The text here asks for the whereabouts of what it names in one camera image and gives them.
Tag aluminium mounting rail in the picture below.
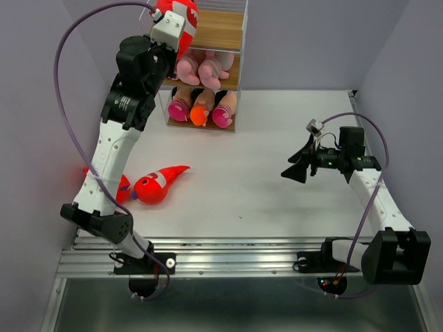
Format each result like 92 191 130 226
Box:
56 236 325 279

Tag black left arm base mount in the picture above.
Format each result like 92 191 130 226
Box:
109 252 177 301

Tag red shark plush left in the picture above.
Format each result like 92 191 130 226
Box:
75 166 132 204

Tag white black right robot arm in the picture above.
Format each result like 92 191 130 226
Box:
281 127 431 285

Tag red fish plush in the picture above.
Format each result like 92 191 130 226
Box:
131 165 190 205
155 0 199 59

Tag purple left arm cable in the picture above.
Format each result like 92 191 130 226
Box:
55 0 172 302

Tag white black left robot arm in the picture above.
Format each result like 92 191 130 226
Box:
60 35 179 273

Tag boy doll pink shorts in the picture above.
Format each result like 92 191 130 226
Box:
168 86 192 122

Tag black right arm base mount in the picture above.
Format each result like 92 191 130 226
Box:
292 237 360 297

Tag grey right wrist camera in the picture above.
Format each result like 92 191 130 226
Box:
306 119 325 147

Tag pink pig plush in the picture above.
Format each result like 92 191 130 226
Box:
198 50 235 90
177 55 200 86

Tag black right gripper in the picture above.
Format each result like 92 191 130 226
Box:
280 133 345 183

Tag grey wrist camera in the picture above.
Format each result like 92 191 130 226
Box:
150 8 185 53
306 119 325 147

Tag wooden three-tier wire shelf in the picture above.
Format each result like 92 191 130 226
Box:
161 1 248 131

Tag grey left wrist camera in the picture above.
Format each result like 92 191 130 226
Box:
150 8 185 53

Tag boy doll orange shorts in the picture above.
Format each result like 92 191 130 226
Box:
190 89 215 127

